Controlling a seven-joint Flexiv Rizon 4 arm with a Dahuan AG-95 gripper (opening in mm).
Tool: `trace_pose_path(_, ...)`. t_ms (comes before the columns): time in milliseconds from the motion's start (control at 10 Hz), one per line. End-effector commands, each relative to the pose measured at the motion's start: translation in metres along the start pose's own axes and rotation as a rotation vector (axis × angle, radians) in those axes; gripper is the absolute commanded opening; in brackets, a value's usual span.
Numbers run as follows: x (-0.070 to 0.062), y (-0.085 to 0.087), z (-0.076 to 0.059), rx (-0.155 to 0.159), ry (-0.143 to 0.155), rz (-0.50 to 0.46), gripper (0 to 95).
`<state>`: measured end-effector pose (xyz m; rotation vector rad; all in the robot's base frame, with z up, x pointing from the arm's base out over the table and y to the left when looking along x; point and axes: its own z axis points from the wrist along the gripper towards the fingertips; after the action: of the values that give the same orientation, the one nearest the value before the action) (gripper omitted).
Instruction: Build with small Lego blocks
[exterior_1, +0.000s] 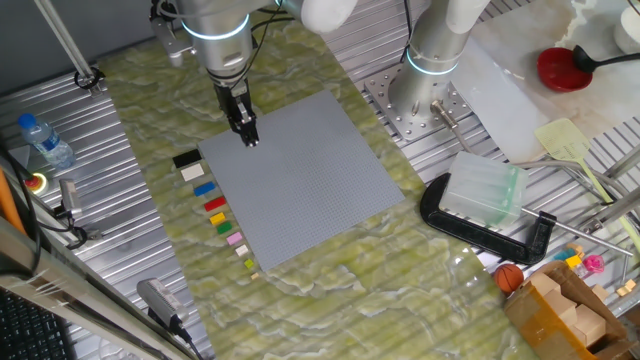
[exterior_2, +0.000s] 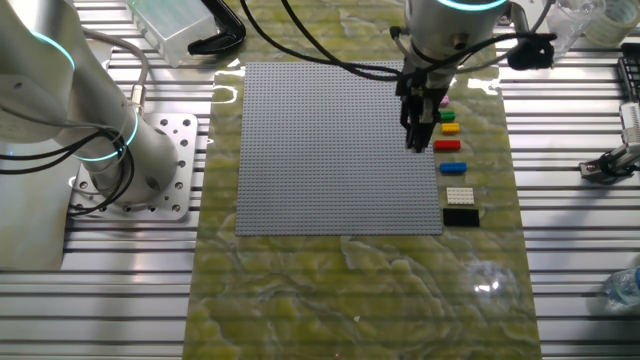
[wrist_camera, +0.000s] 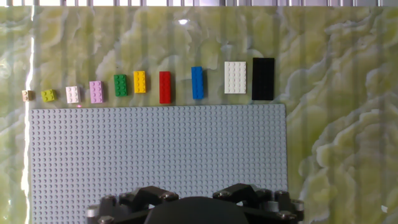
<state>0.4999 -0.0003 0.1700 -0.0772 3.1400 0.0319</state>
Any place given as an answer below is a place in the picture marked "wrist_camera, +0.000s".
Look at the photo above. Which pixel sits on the red Lego brick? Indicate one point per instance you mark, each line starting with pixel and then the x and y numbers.
pixel 165 87

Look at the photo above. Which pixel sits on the white Lego brick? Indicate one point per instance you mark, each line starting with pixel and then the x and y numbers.
pixel 73 94

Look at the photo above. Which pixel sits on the green marble pattern mat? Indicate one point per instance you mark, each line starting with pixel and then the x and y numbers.
pixel 342 124

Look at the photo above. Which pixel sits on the lime green Lego brick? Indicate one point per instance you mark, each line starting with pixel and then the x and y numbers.
pixel 48 96

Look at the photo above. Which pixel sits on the pink Lego brick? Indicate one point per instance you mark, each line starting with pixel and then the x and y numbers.
pixel 96 92

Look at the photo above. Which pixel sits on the black flat Lego plate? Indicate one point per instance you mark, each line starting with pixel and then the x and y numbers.
pixel 263 79

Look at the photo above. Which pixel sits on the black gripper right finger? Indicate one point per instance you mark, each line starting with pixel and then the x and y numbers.
pixel 264 199

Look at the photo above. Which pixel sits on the yellow Lego brick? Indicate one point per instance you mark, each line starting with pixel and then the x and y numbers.
pixel 140 82

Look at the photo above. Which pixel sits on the blue Lego brick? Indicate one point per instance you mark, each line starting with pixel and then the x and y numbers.
pixel 197 82

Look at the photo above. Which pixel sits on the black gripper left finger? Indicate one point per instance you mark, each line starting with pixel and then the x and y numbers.
pixel 136 199

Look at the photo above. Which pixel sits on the grey Lego baseplate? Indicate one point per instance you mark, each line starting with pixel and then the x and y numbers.
pixel 155 149

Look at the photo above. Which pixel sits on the white flat Lego plate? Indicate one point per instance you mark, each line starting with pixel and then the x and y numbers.
pixel 235 77

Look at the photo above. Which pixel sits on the tan small Lego brick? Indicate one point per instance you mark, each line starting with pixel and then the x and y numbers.
pixel 28 96

